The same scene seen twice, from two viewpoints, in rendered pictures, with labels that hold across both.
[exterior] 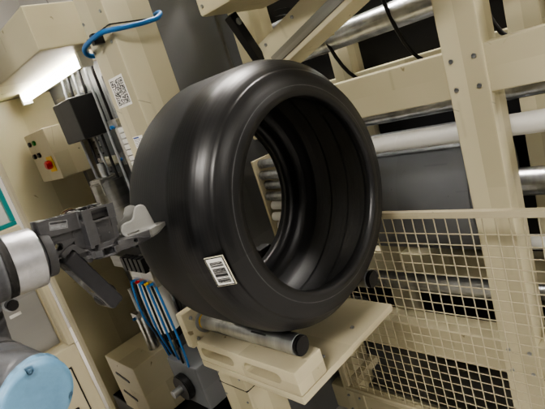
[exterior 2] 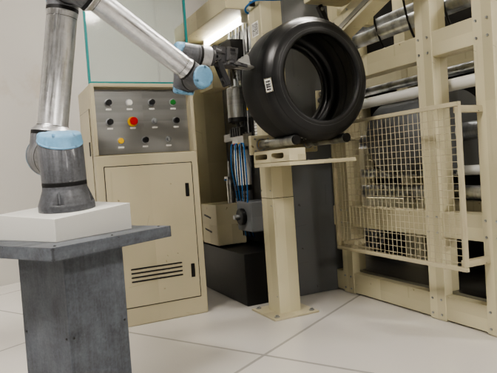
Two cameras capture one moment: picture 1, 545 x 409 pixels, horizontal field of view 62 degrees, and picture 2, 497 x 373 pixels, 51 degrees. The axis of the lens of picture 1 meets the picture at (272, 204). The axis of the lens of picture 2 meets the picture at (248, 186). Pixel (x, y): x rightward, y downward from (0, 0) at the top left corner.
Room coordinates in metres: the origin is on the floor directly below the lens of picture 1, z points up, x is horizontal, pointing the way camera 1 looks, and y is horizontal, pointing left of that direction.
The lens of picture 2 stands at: (-1.52, -0.40, 0.79)
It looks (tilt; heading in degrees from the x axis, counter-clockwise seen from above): 2 degrees down; 16
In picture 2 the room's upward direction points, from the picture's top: 4 degrees counter-clockwise
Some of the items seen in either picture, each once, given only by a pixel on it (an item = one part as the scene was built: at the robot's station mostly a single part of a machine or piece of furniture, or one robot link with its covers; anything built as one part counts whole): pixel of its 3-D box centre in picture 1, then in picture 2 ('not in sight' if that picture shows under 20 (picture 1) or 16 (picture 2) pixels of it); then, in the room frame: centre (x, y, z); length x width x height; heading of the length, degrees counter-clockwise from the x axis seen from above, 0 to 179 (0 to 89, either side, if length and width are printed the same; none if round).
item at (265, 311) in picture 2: not in sight; (285, 308); (1.23, 0.23, 0.01); 0.27 x 0.27 x 0.02; 42
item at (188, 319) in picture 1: (240, 292); (284, 143); (1.19, 0.16, 0.90); 0.40 x 0.03 x 0.10; 132
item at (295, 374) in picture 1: (255, 354); (278, 155); (0.96, 0.15, 0.84); 0.36 x 0.09 x 0.06; 42
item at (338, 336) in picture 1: (296, 334); (303, 162); (1.06, 0.04, 0.80); 0.37 x 0.36 x 0.02; 132
